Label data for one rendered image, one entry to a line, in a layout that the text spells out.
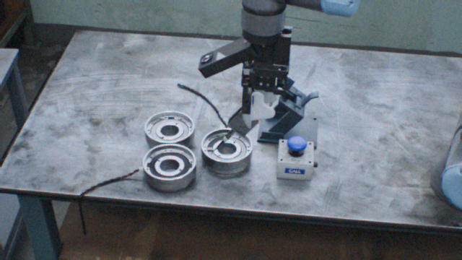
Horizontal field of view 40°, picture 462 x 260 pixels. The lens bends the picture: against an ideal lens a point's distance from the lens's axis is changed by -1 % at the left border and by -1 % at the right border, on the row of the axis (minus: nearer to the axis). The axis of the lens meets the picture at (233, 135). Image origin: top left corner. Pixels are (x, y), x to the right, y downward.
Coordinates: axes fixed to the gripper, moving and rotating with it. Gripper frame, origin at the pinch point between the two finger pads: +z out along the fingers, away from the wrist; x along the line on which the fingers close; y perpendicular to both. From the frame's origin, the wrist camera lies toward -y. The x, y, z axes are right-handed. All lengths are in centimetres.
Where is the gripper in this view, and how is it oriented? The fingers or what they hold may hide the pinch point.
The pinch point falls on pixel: (246, 117)
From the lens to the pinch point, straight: 123.2
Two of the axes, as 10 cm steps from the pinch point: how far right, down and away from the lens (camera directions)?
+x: 1.4, -6.4, 7.6
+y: 9.9, 1.1, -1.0
